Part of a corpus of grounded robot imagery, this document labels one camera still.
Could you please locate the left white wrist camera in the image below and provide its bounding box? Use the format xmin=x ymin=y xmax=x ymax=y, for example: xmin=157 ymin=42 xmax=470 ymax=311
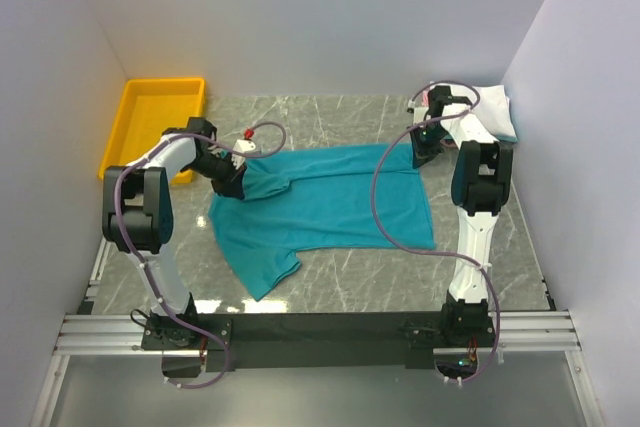
xmin=231 ymin=128 xmax=261 ymax=170

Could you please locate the white folded t shirt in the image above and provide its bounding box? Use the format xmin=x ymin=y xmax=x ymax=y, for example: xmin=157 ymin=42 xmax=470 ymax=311
xmin=473 ymin=85 xmax=517 ymax=136

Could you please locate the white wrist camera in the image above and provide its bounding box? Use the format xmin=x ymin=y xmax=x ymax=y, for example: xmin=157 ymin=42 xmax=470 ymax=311
xmin=407 ymin=101 xmax=429 ymax=125
xmin=231 ymin=128 xmax=261 ymax=170

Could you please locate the aluminium frame rail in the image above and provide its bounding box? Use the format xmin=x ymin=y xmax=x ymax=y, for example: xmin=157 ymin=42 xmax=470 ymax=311
xmin=29 ymin=186 xmax=601 ymax=427

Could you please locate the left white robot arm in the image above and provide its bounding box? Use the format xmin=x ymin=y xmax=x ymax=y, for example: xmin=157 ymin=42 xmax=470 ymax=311
xmin=102 ymin=117 xmax=258 ymax=348

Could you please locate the teal polo t shirt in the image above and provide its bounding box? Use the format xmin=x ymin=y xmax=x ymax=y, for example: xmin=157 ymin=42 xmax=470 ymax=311
xmin=208 ymin=144 xmax=436 ymax=300

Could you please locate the pink folded t shirt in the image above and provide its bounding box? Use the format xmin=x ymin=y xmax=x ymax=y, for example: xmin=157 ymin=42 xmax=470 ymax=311
xmin=426 ymin=85 xmax=454 ymax=148

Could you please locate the teal folded t shirt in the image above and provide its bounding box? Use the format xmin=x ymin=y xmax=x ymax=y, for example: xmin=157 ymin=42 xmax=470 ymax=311
xmin=493 ymin=133 xmax=518 ymax=143

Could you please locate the black base bar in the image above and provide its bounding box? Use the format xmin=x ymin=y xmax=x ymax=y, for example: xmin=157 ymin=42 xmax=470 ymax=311
xmin=141 ymin=312 xmax=496 ymax=372

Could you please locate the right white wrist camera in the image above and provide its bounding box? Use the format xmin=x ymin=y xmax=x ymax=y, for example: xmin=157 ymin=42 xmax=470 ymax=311
xmin=407 ymin=101 xmax=429 ymax=125

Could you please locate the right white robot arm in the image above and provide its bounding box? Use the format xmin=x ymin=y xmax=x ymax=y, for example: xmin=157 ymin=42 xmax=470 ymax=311
xmin=408 ymin=83 xmax=513 ymax=345

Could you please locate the yellow plastic bin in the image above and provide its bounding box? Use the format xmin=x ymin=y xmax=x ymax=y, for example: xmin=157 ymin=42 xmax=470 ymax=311
xmin=98 ymin=77 xmax=207 ymax=179

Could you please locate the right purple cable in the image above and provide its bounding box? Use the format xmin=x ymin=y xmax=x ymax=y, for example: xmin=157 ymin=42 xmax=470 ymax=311
xmin=370 ymin=79 xmax=502 ymax=384

